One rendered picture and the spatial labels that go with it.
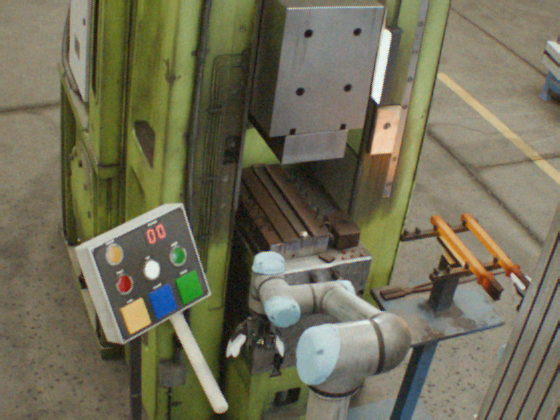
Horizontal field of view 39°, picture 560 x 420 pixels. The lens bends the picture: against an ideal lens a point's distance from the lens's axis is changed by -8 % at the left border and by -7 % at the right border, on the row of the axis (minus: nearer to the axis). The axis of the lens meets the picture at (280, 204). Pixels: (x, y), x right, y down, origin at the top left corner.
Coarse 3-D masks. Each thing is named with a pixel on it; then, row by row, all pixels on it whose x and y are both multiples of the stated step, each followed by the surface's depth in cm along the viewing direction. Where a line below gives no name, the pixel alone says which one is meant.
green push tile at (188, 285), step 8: (192, 272) 237; (176, 280) 233; (184, 280) 234; (192, 280) 236; (184, 288) 234; (192, 288) 236; (200, 288) 238; (184, 296) 234; (192, 296) 236; (184, 304) 234
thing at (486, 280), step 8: (432, 216) 281; (440, 224) 277; (440, 232) 277; (448, 232) 274; (448, 240) 272; (456, 240) 271; (456, 248) 268; (464, 248) 267; (464, 256) 264; (472, 256) 264; (472, 264) 261; (480, 264) 261; (480, 272) 258; (480, 280) 256; (488, 280) 253; (496, 280) 253; (488, 288) 255; (496, 288) 250; (496, 296) 251
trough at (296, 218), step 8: (256, 168) 294; (264, 168) 295; (264, 176) 292; (272, 184) 289; (280, 192) 285; (280, 200) 281; (288, 200) 280; (288, 208) 278; (296, 216) 275; (296, 224) 271; (304, 224) 271
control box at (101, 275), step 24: (144, 216) 232; (168, 216) 232; (96, 240) 220; (120, 240) 221; (144, 240) 226; (168, 240) 232; (192, 240) 238; (96, 264) 215; (120, 264) 220; (144, 264) 226; (168, 264) 232; (192, 264) 238; (96, 288) 218; (144, 288) 226; (120, 312) 220; (120, 336) 219
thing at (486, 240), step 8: (464, 216) 283; (472, 224) 280; (472, 232) 279; (480, 232) 276; (480, 240) 275; (488, 240) 273; (488, 248) 271; (496, 248) 269; (496, 256) 267; (504, 256) 266; (504, 264) 263; (512, 264) 263; (512, 272) 260; (520, 272) 259; (520, 280) 256; (528, 280) 256
